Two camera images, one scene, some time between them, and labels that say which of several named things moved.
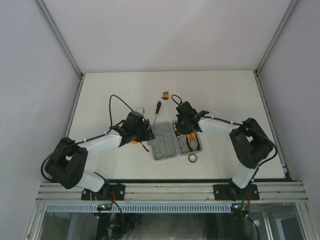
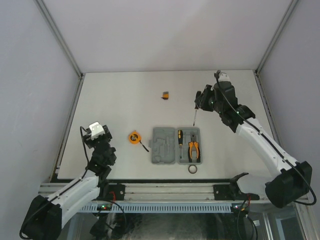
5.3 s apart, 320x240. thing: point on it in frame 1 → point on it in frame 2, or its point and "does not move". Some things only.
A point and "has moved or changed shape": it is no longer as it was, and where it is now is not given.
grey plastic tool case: x=167 y=143 has moved or changed shape
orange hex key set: x=165 y=95 does not move
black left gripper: x=148 y=134 → x=89 y=143
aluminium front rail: x=167 y=192 does not move
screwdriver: x=177 y=133 has moved or changed shape
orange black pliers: x=192 y=136 has moved or changed shape
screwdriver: x=158 y=106 has moved or changed shape
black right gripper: x=182 y=132 → x=208 y=91
